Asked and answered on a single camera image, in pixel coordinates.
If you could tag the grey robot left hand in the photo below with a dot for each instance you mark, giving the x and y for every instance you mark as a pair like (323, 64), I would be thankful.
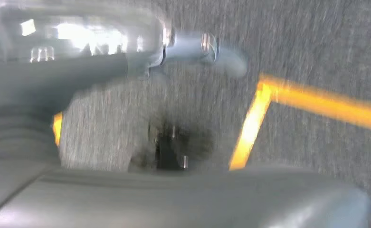
(78, 78)

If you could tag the yellow floor tape square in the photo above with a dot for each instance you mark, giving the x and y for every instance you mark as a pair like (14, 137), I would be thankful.
(314, 100)

